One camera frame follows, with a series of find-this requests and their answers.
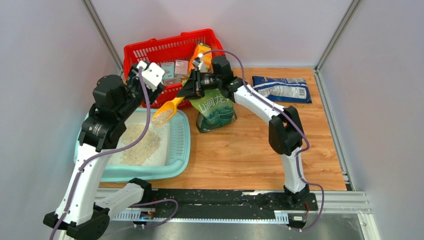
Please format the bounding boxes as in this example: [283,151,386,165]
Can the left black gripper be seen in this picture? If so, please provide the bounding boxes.
[116,62,164,121]

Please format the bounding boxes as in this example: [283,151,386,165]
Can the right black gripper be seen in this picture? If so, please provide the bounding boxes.
[177,68,223,99]

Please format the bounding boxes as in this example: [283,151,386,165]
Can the yellow plastic scoop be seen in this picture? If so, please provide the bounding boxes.
[152,97,184,128]

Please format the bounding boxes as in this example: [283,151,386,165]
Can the green litter bag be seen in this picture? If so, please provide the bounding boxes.
[189,89,237,133]

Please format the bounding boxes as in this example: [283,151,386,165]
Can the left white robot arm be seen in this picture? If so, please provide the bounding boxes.
[43,61,165,240]

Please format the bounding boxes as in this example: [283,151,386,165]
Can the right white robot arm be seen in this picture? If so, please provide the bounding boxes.
[176,55,310,210]

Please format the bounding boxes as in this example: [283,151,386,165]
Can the teal small box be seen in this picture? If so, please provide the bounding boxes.
[160,61,175,79]

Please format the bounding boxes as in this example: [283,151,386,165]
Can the pink grey small box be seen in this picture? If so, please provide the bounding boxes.
[174,59,189,77]

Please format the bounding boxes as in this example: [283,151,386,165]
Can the teal plastic litter box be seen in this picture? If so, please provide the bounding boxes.
[73,108,191,182]

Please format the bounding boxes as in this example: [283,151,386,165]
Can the beige cat litter pile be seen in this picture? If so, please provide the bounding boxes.
[120,124,166,167]

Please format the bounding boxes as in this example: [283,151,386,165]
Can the red plastic shopping basket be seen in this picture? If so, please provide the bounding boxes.
[123,28,223,109]

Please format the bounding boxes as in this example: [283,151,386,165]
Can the orange green sponge pack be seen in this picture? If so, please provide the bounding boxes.
[187,42,212,75]

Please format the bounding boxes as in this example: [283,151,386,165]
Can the blue white snack bag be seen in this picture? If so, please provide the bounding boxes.
[252,76,313,104]

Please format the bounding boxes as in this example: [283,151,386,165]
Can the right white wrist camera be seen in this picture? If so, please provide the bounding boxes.
[192,53,206,72]

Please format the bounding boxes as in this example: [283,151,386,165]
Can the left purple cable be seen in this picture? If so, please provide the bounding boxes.
[48,67,180,240]

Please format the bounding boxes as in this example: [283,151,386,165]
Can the purple cable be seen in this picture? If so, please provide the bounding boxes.
[202,49,326,232]
[48,67,180,240]

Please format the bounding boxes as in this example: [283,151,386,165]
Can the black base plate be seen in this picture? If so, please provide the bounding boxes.
[119,188,319,221]

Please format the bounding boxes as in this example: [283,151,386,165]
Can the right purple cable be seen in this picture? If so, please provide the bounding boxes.
[202,49,326,232]

